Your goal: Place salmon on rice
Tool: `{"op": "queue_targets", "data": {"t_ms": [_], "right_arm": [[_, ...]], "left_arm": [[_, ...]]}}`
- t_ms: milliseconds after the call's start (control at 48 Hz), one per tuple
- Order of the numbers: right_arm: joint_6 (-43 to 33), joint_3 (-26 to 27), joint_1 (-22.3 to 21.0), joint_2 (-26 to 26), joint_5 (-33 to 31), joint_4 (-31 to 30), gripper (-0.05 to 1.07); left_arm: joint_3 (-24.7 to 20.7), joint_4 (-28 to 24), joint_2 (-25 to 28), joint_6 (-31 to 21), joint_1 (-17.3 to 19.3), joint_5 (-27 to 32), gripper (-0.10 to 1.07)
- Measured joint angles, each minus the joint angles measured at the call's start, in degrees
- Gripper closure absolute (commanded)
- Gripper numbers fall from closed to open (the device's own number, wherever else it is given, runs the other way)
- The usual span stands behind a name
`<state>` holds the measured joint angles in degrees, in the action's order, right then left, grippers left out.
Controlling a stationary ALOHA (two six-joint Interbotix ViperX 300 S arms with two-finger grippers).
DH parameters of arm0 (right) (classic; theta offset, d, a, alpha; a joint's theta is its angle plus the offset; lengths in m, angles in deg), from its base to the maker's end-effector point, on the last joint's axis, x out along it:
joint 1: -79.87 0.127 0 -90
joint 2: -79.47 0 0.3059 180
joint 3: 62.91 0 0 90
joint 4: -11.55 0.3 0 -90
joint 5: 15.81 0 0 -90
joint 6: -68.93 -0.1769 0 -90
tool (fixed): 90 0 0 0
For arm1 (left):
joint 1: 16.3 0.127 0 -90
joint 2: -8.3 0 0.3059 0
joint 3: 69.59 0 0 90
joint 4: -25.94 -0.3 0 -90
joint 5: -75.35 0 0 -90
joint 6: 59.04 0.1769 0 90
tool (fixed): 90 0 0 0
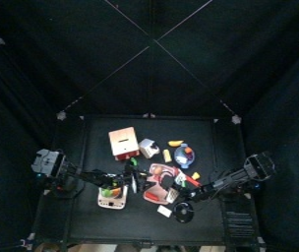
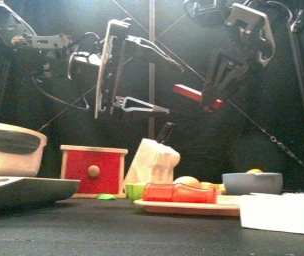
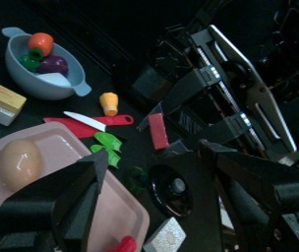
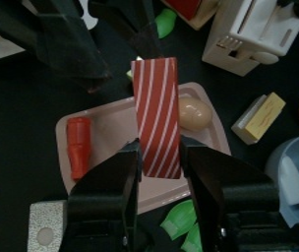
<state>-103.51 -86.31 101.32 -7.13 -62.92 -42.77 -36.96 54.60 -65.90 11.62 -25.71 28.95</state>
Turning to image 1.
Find white toy rice block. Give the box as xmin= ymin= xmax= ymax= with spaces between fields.
xmin=164 ymin=187 xmax=181 ymax=205

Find orange toy salmon slice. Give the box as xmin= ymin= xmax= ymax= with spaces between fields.
xmin=144 ymin=191 xmax=161 ymax=203

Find flat white rice block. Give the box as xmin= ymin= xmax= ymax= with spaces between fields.
xmin=156 ymin=205 xmax=175 ymax=219

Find red toy food stick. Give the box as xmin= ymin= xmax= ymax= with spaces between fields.
xmin=184 ymin=174 xmax=201 ymax=188

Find black round disc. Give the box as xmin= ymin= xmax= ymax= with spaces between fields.
xmin=172 ymin=201 xmax=195 ymax=224

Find yellow toy corn piece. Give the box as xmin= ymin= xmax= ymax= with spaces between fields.
xmin=161 ymin=149 xmax=173 ymax=163

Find blue grey toy bowl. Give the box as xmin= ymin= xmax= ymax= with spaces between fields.
xmin=173 ymin=143 xmax=196 ymax=169

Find white toy knife block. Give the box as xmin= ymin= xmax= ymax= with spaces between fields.
xmin=137 ymin=138 xmax=161 ymax=159

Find wooden box with red front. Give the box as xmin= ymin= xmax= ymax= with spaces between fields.
xmin=108 ymin=126 xmax=141 ymax=162

